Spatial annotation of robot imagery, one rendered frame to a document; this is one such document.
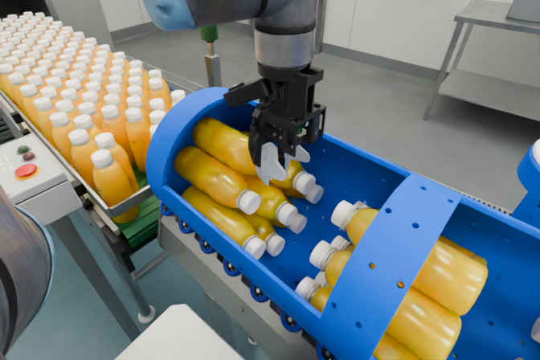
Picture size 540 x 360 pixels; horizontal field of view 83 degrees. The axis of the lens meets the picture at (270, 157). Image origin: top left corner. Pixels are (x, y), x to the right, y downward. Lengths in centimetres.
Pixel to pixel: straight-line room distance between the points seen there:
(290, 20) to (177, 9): 13
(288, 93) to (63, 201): 53
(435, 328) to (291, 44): 36
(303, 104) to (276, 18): 11
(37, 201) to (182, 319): 44
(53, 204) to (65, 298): 124
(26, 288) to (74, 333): 159
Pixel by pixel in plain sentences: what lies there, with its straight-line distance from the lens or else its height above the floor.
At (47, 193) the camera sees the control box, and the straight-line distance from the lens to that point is 75.
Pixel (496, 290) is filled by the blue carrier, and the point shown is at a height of 103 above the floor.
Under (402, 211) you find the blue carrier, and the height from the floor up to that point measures 123.
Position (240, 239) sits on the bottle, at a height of 106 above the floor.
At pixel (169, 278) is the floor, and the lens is 181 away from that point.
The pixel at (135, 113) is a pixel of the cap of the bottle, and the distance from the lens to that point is 88.
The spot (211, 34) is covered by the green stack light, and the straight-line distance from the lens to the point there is 112.
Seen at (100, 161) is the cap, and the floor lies 109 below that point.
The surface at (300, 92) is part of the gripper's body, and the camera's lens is 40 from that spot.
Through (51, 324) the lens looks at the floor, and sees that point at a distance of 192.
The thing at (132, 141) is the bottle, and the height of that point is 102.
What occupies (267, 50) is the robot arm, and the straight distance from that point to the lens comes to 39.
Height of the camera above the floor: 150
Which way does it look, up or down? 39 degrees down
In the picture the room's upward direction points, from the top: straight up
